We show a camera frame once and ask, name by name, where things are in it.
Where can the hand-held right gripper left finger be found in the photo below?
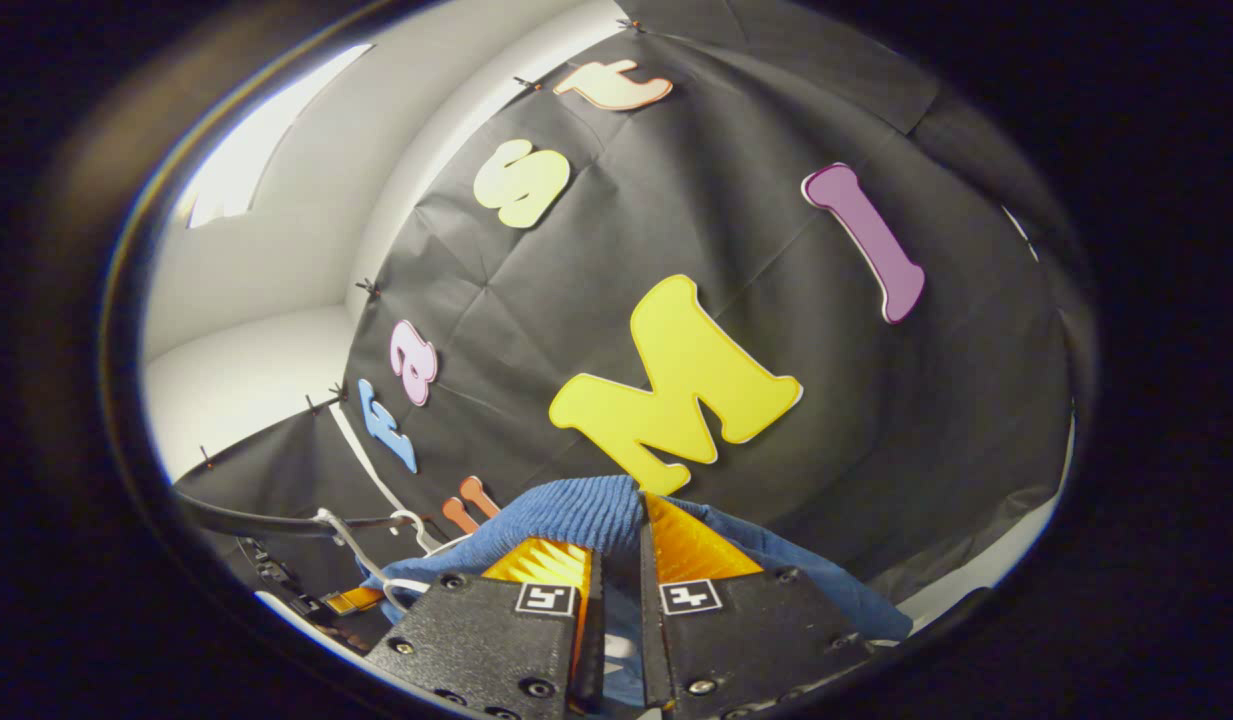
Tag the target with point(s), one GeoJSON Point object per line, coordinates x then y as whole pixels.
{"type": "Point", "coordinates": [476, 640]}

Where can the ceiling light panel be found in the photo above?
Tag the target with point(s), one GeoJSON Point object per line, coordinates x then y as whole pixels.
{"type": "Point", "coordinates": [266, 140]}

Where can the black clothes rail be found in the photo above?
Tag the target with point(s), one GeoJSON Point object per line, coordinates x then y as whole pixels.
{"type": "Point", "coordinates": [256, 522]}

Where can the black backdrop cloth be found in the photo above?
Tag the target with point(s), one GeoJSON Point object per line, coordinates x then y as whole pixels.
{"type": "Point", "coordinates": [776, 200]}

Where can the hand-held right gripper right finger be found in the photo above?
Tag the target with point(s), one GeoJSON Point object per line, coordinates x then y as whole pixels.
{"type": "Point", "coordinates": [756, 640]}

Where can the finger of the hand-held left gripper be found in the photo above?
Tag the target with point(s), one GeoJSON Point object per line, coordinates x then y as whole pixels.
{"type": "Point", "coordinates": [354, 600]}

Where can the blue shirt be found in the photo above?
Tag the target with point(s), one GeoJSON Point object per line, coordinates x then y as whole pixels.
{"type": "Point", "coordinates": [576, 510]}

